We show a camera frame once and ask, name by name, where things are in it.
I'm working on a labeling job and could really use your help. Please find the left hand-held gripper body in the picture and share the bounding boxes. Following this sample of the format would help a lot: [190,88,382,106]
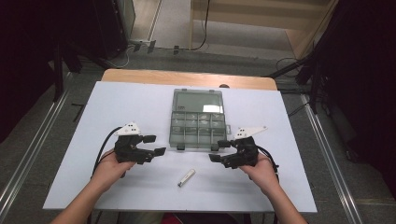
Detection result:
[113,121,157,165]

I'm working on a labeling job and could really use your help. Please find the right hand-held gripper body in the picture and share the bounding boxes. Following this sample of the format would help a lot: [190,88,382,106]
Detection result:
[221,125,269,170]

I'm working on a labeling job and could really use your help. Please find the translucent grey storage box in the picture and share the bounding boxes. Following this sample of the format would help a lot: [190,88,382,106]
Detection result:
[168,88,232,152]

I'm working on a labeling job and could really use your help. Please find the small white cylinder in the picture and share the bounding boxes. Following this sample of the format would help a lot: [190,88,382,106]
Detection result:
[177,168,197,188]

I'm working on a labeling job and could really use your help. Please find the person's right hand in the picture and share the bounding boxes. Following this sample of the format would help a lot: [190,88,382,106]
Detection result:
[239,152,280,197]

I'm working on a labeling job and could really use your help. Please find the person's left hand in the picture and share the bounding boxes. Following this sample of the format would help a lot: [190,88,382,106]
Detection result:
[92,148,136,192]

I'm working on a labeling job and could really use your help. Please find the white board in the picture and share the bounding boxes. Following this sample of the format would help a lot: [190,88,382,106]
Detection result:
[42,81,318,214]

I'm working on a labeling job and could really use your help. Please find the wooden table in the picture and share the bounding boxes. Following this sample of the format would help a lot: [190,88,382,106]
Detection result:
[101,68,278,91]

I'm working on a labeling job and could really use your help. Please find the person's red clothing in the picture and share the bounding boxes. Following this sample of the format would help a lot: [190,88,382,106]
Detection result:
[160,213,188,224]

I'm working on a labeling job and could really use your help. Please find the black tripod leg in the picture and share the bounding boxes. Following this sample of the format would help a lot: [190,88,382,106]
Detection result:
[266,55,316,79]

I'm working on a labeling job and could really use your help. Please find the black metal stand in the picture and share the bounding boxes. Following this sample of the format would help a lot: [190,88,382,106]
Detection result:
[51,38,65,103]

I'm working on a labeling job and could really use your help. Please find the dark cabinet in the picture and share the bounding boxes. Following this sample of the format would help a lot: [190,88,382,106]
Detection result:
[92,0,136,61]

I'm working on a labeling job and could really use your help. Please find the beige wooden partition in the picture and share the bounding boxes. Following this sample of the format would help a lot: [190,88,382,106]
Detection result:
[188,0,340,60]

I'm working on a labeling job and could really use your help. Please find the black curtain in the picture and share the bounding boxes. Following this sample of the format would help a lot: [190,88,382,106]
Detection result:
[0,0,97,143]
[306,0,396,199]

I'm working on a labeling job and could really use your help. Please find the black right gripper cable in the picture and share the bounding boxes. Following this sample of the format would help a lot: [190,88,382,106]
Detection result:
[256,145,280,182]

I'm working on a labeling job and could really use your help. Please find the black floor cable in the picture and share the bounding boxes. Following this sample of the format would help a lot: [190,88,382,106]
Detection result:
[275,56,313,119]

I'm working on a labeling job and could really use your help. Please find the white floor cable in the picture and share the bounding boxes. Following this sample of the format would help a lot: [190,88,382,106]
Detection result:
[106,46,135,69]

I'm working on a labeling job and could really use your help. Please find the metal floor rail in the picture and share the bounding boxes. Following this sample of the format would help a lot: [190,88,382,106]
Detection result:
[299,92,364,224]
[0,73,73,213]

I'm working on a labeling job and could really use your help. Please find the black hanging cable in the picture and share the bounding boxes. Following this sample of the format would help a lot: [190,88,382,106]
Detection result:
[189,0,211,51]

